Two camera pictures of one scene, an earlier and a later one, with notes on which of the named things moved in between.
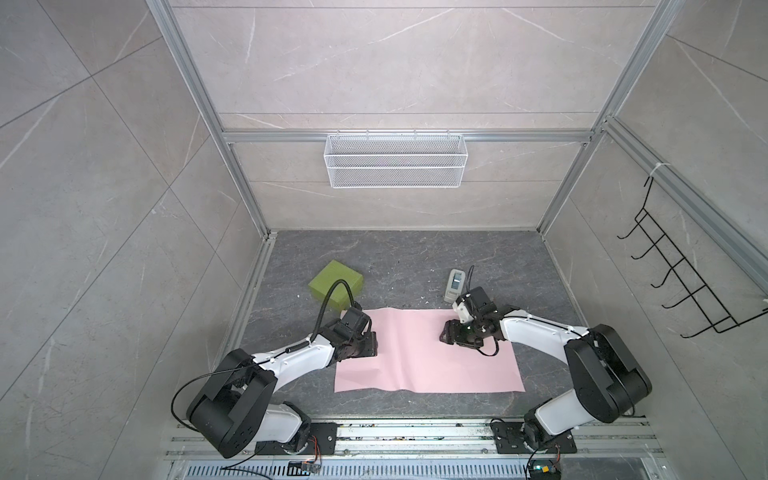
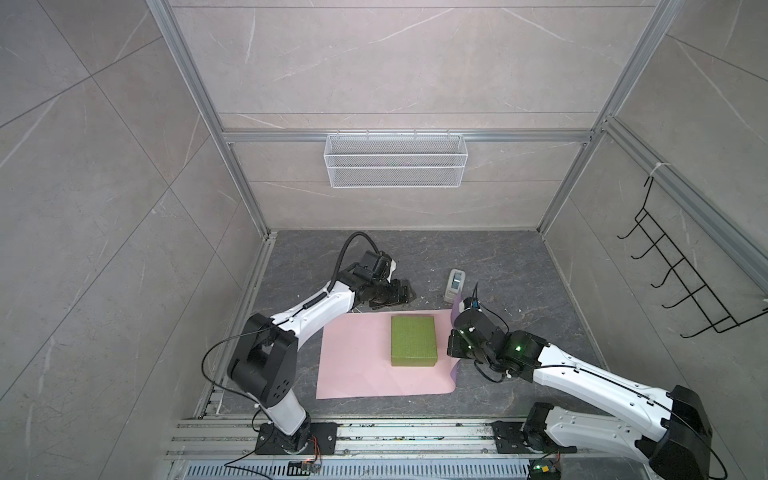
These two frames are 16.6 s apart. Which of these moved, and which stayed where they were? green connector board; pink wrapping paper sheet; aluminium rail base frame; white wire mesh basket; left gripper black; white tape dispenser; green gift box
Moved: green gift box; pink wrapping paper sheet; left gripper black
Stayed: green connector board; white tape dispenser; white wire mesh basket; aluminium rail base frame
